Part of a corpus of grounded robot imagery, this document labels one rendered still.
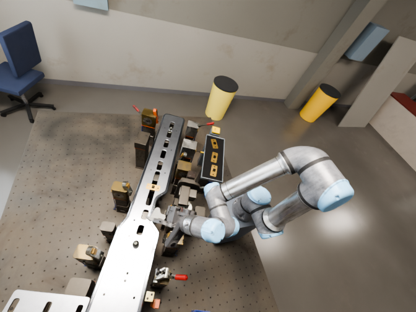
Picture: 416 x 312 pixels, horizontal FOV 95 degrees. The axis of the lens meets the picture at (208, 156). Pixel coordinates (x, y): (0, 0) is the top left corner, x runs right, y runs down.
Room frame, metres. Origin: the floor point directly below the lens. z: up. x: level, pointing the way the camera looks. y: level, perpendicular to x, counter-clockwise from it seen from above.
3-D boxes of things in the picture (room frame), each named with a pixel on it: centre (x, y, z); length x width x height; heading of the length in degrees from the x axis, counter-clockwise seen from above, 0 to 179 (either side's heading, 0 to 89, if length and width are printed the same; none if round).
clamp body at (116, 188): (0.42, 0.40, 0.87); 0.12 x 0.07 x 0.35; 104
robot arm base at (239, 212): (0.59, -0.34, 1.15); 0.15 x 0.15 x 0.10
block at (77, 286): (-0.05, 0.29, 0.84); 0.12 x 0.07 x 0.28; 104
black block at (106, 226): (0.22, 0.34, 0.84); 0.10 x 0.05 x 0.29; 104
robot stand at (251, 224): (0.59, -0.34, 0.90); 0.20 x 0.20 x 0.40; 34
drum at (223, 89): (2.73, 0.21, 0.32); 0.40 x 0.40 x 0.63
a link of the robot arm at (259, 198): (0.59, -0.34, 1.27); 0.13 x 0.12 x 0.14; 37
